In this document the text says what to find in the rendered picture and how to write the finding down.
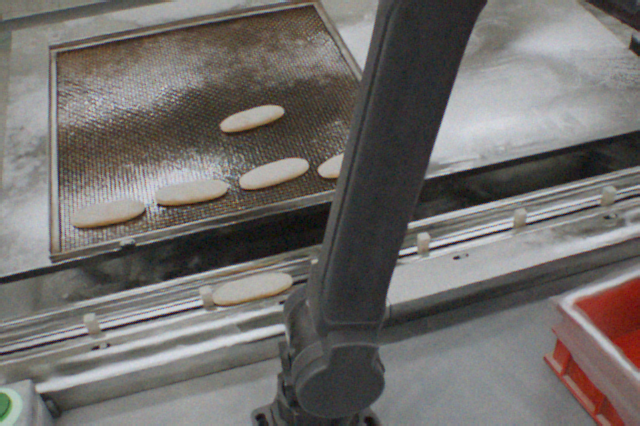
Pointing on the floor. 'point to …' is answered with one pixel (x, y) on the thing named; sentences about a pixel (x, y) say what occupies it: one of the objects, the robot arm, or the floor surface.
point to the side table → (402, 374)
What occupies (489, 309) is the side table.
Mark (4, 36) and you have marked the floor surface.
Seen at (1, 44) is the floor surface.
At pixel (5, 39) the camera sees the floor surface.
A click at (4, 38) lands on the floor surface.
